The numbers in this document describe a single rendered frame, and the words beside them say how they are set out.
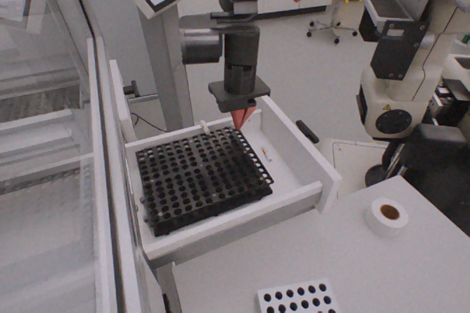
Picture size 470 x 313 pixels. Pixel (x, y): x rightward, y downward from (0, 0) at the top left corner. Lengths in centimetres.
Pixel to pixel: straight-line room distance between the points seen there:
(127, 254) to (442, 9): 86
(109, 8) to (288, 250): 183
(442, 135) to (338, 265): 55
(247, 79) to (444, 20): 60
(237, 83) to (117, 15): 167
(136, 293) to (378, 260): 46
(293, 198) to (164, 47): 105
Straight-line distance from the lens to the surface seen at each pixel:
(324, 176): 50
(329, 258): 60
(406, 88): 95
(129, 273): 34
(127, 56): 218
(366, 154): 154
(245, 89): 47
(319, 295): 53
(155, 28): 135
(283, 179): 58
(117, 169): 43
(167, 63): 141
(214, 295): 55
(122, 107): 66
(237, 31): 44
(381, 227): 64
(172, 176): 51
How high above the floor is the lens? 129
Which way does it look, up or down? 43 degrees down
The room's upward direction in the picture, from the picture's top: straight up
